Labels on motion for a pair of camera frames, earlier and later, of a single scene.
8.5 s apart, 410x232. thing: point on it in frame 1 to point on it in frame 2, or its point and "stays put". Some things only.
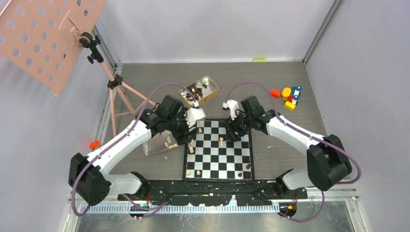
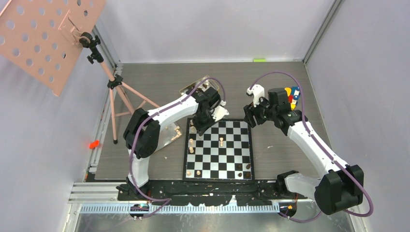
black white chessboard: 215,156 stays put
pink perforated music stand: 42,38 stays put
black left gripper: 185,137 to 201,128
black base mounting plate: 214,193 stays put
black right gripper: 232,127 to 250,110
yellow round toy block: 285,92 stays put
